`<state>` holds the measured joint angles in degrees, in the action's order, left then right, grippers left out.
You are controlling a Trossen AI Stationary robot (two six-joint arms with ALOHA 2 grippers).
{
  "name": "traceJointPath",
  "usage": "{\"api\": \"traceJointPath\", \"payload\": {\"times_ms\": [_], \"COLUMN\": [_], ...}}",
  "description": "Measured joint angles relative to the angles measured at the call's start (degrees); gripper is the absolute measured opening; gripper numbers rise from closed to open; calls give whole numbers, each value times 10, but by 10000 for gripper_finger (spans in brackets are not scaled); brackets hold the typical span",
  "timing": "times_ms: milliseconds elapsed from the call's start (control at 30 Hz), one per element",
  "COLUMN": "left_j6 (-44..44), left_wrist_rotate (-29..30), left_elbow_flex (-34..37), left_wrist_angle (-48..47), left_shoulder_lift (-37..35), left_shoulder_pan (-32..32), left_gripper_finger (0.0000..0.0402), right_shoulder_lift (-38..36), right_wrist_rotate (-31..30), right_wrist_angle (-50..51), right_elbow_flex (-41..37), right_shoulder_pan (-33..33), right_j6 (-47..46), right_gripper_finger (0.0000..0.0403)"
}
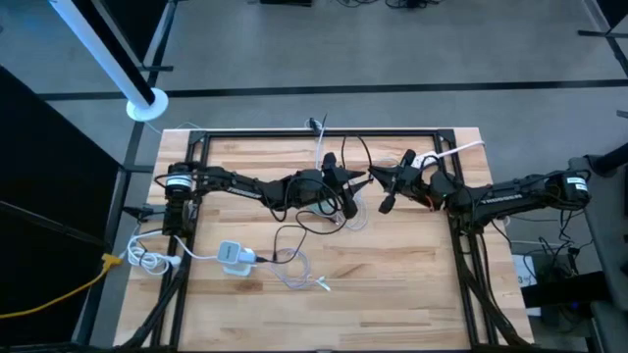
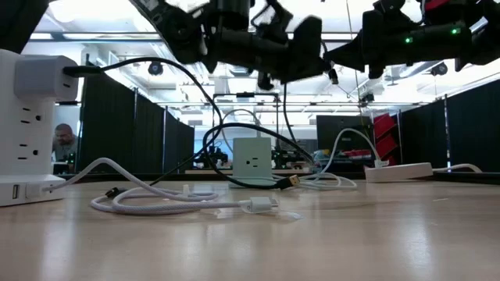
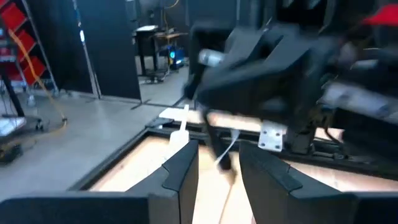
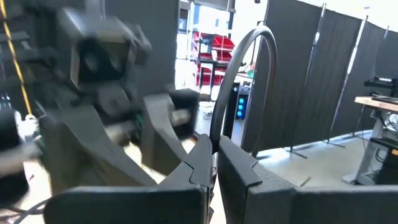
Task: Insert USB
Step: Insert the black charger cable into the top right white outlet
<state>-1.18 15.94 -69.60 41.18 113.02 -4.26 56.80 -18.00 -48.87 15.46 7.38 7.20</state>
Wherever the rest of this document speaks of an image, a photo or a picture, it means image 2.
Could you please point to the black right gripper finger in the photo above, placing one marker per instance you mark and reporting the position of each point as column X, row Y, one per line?
column 349, row 48
column 349, row 61

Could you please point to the mint green cube outlet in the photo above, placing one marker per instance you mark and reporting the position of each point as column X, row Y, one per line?
column 252, row 156

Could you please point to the background black robot arm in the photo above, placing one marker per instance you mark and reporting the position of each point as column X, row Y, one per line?
column 281, row 158
column 213, row 156

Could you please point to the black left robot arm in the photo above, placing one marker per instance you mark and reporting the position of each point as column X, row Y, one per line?
column 172, row 27

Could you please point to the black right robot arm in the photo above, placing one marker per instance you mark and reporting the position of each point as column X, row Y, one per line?
column 488, row 43

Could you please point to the black round hanging fixture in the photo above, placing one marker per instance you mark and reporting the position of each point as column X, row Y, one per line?
column 155, row 68
column 439, row 69

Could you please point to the red plastic bin rack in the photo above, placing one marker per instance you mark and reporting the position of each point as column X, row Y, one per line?
column 384, row 125

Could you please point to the black monitor screen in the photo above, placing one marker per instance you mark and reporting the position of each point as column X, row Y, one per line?
column 326, row 132

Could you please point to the black curtain partition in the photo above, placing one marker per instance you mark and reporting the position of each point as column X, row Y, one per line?
column 468, row 129
column 117, row 129

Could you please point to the person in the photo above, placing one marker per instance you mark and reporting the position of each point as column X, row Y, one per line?
column 64, row 142

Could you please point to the white USB wall charger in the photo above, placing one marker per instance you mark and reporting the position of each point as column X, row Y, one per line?
column 43, row 78

